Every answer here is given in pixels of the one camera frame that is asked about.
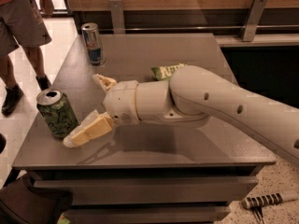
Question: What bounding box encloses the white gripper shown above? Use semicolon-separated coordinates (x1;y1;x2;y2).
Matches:
63;74;139;148

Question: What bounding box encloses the green La Croix can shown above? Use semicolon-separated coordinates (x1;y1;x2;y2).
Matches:
36;89;78;139

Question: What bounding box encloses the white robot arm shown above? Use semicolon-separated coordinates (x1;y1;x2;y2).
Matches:
64;65;299;166

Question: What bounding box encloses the silver blue energy drink can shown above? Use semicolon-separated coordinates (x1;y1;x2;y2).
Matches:
81;22;105;65

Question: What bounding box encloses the person's hand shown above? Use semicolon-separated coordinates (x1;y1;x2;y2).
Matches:
39;0;54;18

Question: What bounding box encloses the green Kettle chips bag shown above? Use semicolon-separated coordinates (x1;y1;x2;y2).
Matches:
151;63;186;81

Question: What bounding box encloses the upper grey drawer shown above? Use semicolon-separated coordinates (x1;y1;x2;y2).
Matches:
35;176;258;205

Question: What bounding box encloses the grey drawer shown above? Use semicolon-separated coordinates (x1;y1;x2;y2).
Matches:
64;206;230;224
35;176;258;205

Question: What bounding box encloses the lower grey drawer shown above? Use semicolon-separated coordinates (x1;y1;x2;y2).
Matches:
64;206;230;224

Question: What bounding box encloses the person in grey shorts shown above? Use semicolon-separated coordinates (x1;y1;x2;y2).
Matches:
0;0;51;116

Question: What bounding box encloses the dark brown bag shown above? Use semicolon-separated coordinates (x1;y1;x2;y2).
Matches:
0;174;73;224

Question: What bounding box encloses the horizontal metal rail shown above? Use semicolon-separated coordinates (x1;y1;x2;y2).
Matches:
101;25;299;35

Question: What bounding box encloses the left metal wall bracket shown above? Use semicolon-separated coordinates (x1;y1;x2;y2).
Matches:
109;0;125;35

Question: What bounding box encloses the metal wall bracket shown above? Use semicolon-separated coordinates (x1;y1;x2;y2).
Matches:
240;0;268;42
109;0;125;35

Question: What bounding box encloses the right metal wall bracket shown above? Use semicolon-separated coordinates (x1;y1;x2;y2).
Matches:
240;0;268;42

